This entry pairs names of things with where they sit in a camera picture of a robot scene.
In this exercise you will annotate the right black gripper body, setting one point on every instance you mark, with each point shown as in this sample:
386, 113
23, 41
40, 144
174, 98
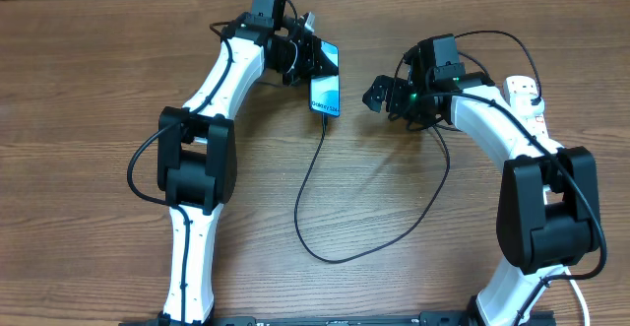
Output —
404, 101

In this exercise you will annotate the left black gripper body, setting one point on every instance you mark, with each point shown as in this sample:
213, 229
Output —
302, 59

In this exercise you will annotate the blue screen smartphone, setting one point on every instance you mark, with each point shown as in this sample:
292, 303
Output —
325, 93

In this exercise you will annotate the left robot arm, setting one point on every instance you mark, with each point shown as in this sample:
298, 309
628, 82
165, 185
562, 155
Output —
196, 151

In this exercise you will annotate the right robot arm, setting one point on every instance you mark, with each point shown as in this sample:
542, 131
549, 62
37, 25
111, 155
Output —
548, 224

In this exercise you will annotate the white power strip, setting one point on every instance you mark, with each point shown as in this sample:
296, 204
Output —
520, 91

